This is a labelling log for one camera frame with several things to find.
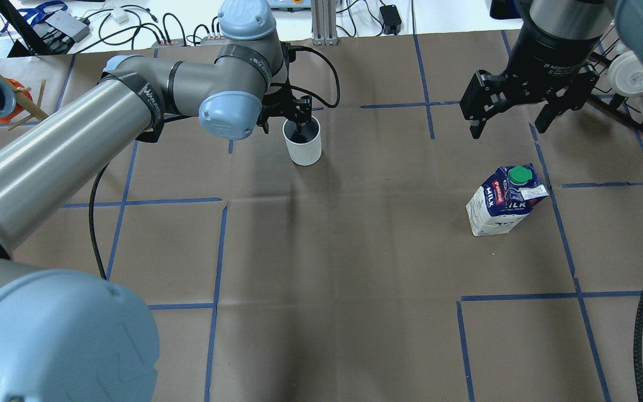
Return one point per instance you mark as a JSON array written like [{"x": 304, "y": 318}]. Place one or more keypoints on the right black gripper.
[{"x": 545, "y": 57}]

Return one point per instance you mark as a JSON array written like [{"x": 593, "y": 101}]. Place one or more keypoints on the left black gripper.
[{"x": 301, "y": 109}]

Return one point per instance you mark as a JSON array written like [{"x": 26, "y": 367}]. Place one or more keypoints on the white mug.
[{"x": 303, "y": 152}]

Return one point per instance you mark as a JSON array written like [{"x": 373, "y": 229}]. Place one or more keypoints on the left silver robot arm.
[{"x": 67, "y": 335}]

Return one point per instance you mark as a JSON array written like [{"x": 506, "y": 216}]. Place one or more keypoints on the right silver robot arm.
[{"x": 582, "y": 19}]

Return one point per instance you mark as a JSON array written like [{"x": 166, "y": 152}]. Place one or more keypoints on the blue white milk carton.
[{"x": 505, "y": 199}]

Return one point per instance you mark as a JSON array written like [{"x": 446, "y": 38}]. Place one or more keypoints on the black cup rack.
[{"x": 619, "y": 92}]

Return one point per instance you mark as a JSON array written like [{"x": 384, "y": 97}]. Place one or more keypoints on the black power adapter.
[{"x": 390, "y": 19}]

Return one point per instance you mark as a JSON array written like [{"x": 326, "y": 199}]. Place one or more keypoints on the orange mug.
[{"x": 17, "y": 109}]

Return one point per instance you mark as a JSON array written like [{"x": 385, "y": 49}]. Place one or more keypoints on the aluminium frame post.
[{"x": 323, "y": 18}]

